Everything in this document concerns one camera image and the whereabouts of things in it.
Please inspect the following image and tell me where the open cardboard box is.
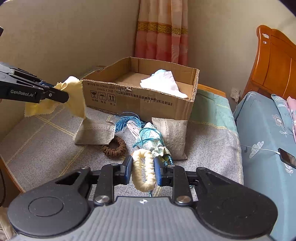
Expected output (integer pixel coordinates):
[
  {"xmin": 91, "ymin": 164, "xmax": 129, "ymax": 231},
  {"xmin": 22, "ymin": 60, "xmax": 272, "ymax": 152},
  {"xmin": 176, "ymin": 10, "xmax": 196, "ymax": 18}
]
[{"xmin": 82, "ymin": 57, "xmax": 200, "ymax": 121}]

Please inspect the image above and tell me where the white charging cable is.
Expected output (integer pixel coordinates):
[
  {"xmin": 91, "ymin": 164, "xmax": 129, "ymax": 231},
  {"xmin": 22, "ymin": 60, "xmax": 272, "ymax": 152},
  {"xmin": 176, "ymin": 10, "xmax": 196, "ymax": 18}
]
[{"xmin": 240, "ymin": 143, "xmax": 281, "ymax": 155}]

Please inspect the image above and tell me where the pink orange curtain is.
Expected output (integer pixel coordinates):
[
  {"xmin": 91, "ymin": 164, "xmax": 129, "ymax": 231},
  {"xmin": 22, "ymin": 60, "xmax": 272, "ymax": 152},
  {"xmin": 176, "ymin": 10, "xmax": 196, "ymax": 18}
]
[{"xmin": 134, "ymin": 0, "xmax": 188, "ymax": 65}]

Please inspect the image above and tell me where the cream braided ring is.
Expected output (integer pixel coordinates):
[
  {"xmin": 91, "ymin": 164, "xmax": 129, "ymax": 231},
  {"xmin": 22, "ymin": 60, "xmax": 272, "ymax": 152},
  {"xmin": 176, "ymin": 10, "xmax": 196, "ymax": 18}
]
[{"xmin": 131, "ymin": 148, "xmax": 157, "ymax": 192}]

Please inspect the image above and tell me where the yellow printed cloth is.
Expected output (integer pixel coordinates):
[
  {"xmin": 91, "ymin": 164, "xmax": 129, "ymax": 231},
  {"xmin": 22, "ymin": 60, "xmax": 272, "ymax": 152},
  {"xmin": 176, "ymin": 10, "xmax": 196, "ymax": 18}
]
[{"xmin": 24, "ymin": 76, "xmax": 85, "ymax": 118}]

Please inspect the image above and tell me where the blue floral tasselled pouch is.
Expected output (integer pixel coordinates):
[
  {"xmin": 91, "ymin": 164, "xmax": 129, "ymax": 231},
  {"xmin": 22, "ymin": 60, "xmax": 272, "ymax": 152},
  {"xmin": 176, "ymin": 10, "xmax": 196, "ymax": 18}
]
[{"xmin": 115, "ymin": 111, "xmax": 173, "ymax": 166}]

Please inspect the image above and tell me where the pink floral quilt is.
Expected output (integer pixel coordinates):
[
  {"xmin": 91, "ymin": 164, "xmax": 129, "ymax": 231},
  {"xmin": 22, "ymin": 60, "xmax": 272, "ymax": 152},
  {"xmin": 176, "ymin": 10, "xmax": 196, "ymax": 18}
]
[{"xmin": 287, "ymin": 96, "xmax": 296, "ymax": 130}]

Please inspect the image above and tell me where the brown braided ring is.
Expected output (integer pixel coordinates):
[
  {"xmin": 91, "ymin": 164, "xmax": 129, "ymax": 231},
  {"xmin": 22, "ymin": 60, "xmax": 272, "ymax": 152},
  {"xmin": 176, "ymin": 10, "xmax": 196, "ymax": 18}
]
[{"xmin": 101, "ymin": 135, "xmax": 127, "ymax": 159}]

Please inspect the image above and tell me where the white cloth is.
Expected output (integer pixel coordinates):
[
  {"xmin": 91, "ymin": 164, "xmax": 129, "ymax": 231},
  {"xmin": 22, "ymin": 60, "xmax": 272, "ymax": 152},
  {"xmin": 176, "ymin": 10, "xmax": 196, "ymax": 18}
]
[{"xmin": 140, "ymin": 69, "xmax": 188, "ymax": 99}]

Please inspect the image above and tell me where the white wall socket plug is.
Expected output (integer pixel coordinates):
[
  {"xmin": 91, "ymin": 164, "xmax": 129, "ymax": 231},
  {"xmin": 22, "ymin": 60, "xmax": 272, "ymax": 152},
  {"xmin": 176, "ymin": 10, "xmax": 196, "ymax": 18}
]
[{"xmin": 230, "ymin": 87, "xmax": 240, "ymax": 103}]

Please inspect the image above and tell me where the black smartphone on bed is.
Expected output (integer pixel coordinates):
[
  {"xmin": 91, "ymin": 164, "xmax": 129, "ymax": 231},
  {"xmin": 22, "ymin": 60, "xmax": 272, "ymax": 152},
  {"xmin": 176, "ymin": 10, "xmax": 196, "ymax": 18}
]
[{"xmin": 278, "ymin": 148, "xmax": 296, "ymax": 168}]

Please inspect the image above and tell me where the grey sachet pouch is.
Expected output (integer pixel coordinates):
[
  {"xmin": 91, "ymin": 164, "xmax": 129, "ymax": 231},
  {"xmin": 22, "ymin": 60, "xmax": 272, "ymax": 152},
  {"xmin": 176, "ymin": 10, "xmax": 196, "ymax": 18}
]
[
  {"xmin": 152, "ymin": 118, "xmax": 188, "ymax": 160},
  {"xmin": 73, "ymin": 108, "xmax": 115, "ymax": 145}
]

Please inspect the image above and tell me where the wooden bed headboard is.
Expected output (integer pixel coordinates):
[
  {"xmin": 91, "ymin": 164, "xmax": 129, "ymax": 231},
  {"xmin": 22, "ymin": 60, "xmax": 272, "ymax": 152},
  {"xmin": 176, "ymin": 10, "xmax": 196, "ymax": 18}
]
[{"xmin": 242, "ymin": 25, "xmax": 296, "ymax": 99}]

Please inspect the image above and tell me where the grey checked table cover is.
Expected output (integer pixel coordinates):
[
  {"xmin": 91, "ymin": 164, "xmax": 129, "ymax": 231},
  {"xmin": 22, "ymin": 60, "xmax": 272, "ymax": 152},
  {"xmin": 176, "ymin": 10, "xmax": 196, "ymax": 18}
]
[{"xmin": 1, "ymin": 91, "xmax": 243, "ymax": 203}]

